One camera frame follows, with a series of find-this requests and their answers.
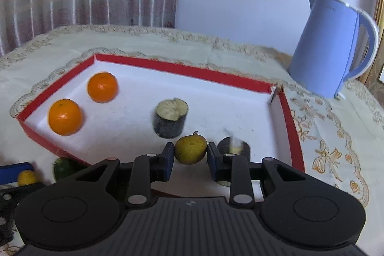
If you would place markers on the dark eggplant piece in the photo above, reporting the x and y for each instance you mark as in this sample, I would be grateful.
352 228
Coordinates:
171 119
240 149

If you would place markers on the orange mandarin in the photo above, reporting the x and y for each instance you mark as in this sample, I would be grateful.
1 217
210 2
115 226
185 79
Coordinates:
102 87
65 117

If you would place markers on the cream lace tablecloth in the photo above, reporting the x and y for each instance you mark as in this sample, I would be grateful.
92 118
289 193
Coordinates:
330 130

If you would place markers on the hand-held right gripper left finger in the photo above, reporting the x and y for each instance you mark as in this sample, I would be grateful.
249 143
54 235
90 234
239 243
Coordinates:
166 163

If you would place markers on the gold framed upholstered panel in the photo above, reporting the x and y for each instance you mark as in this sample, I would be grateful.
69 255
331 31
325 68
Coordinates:
381 19

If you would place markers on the small dark green cucumber piece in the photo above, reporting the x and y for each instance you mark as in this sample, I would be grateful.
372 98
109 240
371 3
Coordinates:
64 169

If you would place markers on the red shallow cardboard box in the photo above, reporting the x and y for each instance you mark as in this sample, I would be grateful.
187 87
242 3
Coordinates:
126 124

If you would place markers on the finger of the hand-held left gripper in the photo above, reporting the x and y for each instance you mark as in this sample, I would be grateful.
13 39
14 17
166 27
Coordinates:
13 172
9 205

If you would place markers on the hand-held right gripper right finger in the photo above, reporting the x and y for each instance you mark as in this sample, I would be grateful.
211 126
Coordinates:
214 163

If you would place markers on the light blue electric kettle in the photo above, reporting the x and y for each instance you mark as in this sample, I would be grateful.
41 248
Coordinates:
324 49

